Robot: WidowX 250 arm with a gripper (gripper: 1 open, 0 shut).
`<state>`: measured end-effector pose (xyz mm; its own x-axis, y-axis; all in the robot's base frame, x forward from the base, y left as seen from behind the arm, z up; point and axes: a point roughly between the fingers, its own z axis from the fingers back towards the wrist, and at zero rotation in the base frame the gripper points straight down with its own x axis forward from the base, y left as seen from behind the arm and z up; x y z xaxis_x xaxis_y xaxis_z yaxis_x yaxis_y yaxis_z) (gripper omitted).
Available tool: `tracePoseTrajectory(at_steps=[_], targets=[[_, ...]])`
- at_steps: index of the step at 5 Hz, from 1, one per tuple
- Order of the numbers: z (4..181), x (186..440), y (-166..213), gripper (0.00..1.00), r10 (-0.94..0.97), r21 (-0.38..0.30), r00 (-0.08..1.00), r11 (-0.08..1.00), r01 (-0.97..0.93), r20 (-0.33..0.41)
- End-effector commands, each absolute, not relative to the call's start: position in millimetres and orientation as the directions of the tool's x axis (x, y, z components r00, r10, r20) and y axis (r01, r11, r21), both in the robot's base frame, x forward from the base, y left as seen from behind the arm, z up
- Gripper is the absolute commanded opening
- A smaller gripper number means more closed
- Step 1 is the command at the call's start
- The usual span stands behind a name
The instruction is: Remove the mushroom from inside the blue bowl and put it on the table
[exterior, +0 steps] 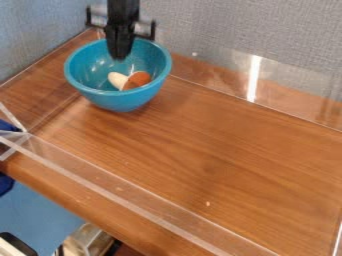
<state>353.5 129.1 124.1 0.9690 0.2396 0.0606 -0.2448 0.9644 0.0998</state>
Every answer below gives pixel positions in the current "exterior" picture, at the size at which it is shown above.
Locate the metal frame under table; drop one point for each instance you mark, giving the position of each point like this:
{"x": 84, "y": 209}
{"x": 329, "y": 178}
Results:
{"x": 87, "y": 241}

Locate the clear acrylic front barrier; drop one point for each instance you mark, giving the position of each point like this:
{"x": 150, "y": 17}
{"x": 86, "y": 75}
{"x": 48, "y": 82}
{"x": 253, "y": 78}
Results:
{"x": 108, "y": 200}

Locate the clear acrylic back barrier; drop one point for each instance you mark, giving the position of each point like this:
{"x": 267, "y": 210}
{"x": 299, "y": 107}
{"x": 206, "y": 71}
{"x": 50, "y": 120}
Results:
{"x": 215, "y": 100}

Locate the brown and white toy mushroom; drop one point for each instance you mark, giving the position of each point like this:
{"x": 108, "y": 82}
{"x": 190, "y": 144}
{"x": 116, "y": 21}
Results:
{"x": 123, "y": 82}

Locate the blue plastic bowl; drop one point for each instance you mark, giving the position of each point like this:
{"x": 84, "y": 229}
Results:
{"x": 90, "y": 63}

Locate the clear acrylic barrier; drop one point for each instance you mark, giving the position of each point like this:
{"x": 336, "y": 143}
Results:
{"x": 108, "y": 200}
{"x": 215, "y": 100}

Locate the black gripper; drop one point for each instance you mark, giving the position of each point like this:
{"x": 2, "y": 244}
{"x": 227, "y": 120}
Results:
{"x": 118, "y": 16}

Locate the black white device corner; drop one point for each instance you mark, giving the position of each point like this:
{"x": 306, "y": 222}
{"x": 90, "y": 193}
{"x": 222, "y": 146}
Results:
{"x": 14, "y": 247}

